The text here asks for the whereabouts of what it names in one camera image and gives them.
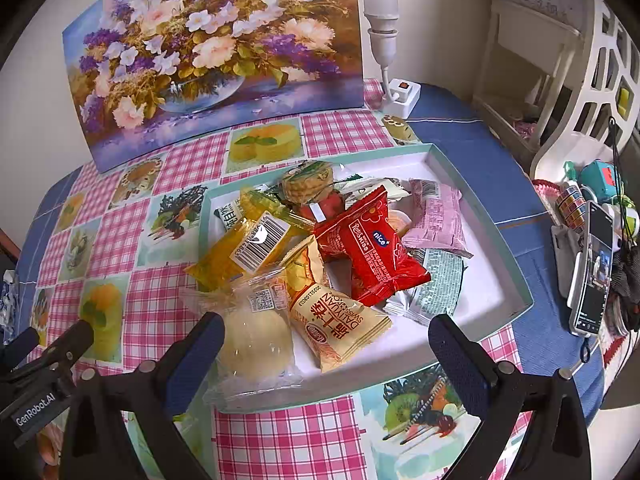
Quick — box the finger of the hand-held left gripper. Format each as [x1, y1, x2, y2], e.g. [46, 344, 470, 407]
[36, 319, 96, 379]
[0, 327, 42, 375]

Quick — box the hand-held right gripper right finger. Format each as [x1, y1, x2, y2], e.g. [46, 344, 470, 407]
[428, 313, 593, 480]

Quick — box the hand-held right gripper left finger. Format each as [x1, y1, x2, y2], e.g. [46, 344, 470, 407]
[60, 311, 227, 480]

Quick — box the pale bun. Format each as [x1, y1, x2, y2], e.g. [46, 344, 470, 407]
[180, 270, 321, 413]

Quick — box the teal grey snack packet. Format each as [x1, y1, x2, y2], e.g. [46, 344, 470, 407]
[385, 247, 468, 327]

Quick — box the teal-rimmed white tray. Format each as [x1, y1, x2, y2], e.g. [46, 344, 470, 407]
[197, 142, 535, 413]

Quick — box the yellow cake packet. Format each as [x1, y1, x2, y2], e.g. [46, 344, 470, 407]
[185, 190, 313, 291]

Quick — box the cream orange snack packet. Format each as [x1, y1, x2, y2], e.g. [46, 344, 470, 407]
[285, 234, 393, 375]

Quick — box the red snack packet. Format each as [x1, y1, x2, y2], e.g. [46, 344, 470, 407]
[313, 185, 432, 308]

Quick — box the green white snack packet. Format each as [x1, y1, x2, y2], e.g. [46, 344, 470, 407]
[214, 200, 251, 233]

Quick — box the pink snack packet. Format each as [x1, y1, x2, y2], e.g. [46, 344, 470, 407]
[400, 178, 473, 258]

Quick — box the red candy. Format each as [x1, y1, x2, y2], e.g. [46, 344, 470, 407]
[312, 195, 351, 223]

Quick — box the cow-print biscuit packet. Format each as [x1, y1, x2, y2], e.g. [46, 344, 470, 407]
[272, 160, 351, 206]

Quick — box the crumpled blue white bag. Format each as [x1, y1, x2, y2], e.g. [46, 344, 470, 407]
[0, 270, 21, 332]

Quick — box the brown wooden chair back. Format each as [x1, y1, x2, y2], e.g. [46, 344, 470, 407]
[0, 227, 21, 262]

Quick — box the pink checked dessert tablecloth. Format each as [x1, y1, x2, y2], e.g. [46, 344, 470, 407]
[35, 77, 531, 480]

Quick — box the smartphone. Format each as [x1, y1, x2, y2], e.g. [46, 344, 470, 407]
[570, 200, 616, 337]

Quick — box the black mesh pouch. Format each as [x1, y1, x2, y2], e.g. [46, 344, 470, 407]
[612, 245, 640, 307]

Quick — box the pink crochet mat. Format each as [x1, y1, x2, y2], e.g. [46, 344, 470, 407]
[532, 177, 564, 212]

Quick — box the colourful puzzle cube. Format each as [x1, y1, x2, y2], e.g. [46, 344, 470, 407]
[557, 185, 589, 231]

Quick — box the blue tablecloth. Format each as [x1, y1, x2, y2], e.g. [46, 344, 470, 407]
[12, 82, 608, 426]

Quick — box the yellow green toy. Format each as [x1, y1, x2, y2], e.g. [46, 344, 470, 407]
[617, 200, 640, 242]

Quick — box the teal toy with red patch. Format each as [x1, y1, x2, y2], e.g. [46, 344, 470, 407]
[580, 160, 628, 202]

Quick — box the pink patterned cloth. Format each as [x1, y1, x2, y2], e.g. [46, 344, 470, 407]
[510, 120, 538, 142]

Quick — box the white cutout shelf panel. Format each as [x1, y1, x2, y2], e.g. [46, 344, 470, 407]
[530, 0, 640, 181]

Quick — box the floral painting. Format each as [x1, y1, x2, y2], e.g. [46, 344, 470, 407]
[62, 0, 365, 175]

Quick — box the black cable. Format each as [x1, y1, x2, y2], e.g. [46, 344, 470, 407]
[607, 117, 632, 247]

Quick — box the white lamp with switch base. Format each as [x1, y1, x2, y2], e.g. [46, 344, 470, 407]
[362, 0, 421, 117]

